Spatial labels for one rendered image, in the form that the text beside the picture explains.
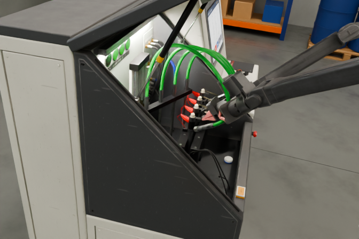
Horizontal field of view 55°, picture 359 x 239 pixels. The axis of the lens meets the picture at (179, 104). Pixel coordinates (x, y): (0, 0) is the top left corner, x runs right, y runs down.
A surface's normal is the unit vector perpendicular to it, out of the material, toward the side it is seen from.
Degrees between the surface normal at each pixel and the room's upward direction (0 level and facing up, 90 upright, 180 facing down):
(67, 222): 90
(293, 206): 0
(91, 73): 90
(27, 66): 90
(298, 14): 90
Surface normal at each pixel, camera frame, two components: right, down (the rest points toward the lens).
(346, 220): 0.07, -0.87
